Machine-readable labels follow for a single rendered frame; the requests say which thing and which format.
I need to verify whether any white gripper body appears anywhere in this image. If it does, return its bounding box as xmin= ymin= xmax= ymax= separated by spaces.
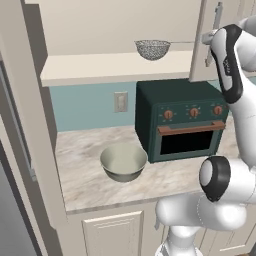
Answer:
xmin=201 ymin=29 xmax=219 ymax=46

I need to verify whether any metal mesh tea strainer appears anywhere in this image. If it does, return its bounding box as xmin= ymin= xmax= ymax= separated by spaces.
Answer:
xmin=134 ymin=39 xmax=198 ymax=62

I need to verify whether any pale green bowl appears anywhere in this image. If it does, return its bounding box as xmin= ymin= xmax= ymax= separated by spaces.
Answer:
xmin=99 ymin=142 xmax=149 ymax=184

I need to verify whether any beige base cabinet door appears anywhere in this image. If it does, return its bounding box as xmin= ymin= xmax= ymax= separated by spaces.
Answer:
xmin=196 ymin=213 xmax=256 ymax=256
xmin=81 ymin=210 xmax=145 ymax=256

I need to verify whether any dark green toaster oven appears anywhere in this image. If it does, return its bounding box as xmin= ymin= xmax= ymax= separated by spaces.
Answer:
xmin=134 ymin=78 xmax=231 ymax=164

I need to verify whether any toaster oven glass door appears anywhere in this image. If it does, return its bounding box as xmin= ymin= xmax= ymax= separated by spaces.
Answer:
xmin=155 ymin=127 xmax=225 ymax=162

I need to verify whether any beige tall side panel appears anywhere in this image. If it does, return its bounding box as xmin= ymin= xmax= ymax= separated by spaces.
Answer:
xmin=0 ymin=0 xmax=69 ymax=256

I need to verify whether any grey fridge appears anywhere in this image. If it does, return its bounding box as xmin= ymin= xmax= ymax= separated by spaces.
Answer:
xmin=0 ymin=56 xmax=43 ymax=256

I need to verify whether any beige wall cabinet door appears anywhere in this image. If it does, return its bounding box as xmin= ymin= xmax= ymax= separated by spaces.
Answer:
xmin=188 ymin=0 xmax=256 ymax=83

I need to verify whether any grey cabinet door handle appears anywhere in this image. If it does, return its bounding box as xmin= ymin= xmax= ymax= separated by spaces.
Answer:
xmin=205 ymin=1 xmax=224 ymax=68

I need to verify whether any copper toaster oven handle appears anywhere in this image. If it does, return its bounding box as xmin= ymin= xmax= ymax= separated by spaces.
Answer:
xmin=157 ymin=120 xmax=227 ymax=136

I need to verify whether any beige wall cabinet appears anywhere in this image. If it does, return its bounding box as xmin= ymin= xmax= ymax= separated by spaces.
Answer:
xmin=20 ymin=0 xmax=205 ymax=88

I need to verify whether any beige wall outlet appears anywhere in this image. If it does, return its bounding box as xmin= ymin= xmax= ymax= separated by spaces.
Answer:
xmin=113 ymin=91 xmax=129 ymax=114

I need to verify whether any grey fridge handle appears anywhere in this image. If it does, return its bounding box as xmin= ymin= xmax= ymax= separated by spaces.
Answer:
xmin=0 ymin=64 xmax=38 ymax=183

